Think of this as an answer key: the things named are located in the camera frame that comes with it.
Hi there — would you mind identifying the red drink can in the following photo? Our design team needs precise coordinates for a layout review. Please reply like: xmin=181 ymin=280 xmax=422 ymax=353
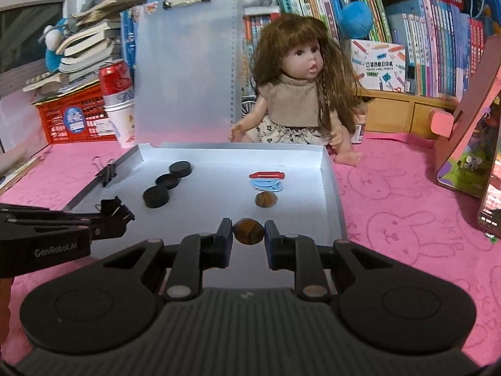
xmin=99 ymin=60 xmax=134 ymax=106

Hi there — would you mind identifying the pink rabbit-print blanket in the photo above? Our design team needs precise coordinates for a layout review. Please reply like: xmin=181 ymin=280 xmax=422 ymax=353
xmin=0 ymin=131 xmax=501 ymax=373

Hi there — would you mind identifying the silver cardboard box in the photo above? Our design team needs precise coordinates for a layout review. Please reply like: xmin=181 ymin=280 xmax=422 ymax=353
xmin=65 ymin=143 xmax=349 ymax=290

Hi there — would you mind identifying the small white bottle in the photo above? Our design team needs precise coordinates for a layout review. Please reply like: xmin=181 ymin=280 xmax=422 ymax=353
xmin=352 ymin=113 xmax=366 ymax=144

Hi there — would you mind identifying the brown-haired doll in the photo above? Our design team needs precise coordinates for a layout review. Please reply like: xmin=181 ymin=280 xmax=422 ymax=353
xmin=228 ymin=13 xmax=366 ymax=167

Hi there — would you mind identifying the black round disc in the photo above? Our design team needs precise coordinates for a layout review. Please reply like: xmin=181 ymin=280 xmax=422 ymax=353
xmin=169 ymin=161 xmax=193 ymax=177
xmin=143 ymin=185 xmax=171 ymax=208
xmin=155 ymin=173 xmax=181 ymax=189

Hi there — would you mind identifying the stack of worn books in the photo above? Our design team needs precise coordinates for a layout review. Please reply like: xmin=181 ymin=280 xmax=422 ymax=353
xmin=21 ymin=0 xmax=134 ymax=95

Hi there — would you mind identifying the blue plastic clip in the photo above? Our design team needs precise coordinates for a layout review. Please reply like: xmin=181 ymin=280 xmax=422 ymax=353
xmin=249 ymin=179 xmax=283 ymax=192

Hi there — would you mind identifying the smartphone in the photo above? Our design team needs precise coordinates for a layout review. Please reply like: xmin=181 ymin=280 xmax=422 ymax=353
xmin=478 ymin=172 xmax=501 ymax=238

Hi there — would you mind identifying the blue white plush toy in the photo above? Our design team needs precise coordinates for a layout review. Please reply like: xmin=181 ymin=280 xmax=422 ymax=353
xmin=44 ymin=18 xmax=71 ymax=73

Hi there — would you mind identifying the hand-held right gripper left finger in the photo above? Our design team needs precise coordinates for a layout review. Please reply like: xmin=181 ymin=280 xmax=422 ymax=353
xmin=92 ymin=218 xmax=235 ymax=300

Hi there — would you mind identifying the brown walnut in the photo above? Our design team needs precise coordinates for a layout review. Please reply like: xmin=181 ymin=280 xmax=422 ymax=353
xmin=233 ymin=218 xmax=265 ymax=245
xmin=255 ymin=191 xmax=279 ymax=207

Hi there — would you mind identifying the row of blue textbooks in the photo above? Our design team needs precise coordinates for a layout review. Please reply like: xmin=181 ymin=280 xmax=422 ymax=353
xmin=119 ymin=6 xmax=139 ymax=75

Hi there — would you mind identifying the black binder clip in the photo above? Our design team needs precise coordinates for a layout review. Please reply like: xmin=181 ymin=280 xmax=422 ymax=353
xmin=92 ymin=157 xmax=118 ymax=188
xmin=95 ymin=196 xmax=136 ymax=225

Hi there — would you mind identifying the translucent clipboard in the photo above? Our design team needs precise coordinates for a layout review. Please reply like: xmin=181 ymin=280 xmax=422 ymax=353
xmin=133 ymin=0 xmax=245 ymax=145

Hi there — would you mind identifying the wooden drawer shelf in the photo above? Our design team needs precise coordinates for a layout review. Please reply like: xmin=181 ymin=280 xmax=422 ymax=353
xmin=360 ymin=88 xmax=462 ymax=138

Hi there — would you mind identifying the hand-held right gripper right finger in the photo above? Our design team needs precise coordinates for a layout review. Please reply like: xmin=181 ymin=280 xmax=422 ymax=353
xmin=265 ymin=219 xmax=406 ymax=300

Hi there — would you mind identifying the white printed paper cup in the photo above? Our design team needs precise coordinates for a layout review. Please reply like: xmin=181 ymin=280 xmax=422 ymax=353
xmin=104 ymin=100 xmax=137 ymax=149

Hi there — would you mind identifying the white pencil-print box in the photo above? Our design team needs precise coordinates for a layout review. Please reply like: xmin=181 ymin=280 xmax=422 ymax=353
xmin=350 ymin=39 xmax=408 ymax=92

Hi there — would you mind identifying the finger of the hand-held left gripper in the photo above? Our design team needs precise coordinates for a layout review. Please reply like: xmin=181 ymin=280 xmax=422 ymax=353
xmin=0 ymin=222 xmax=128 ymax=242
xmin=0 ymin=203 xmax=103 ymax=226

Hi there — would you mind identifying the row of colourful books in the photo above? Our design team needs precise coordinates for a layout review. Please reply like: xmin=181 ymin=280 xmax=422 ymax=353
xmin=243 ymin=0 xmax=490 ymax=100

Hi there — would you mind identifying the red plastic basket blue label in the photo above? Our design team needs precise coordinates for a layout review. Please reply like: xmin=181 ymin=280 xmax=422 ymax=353
xmin=33 ymin=84 xmax=118 ymax=145

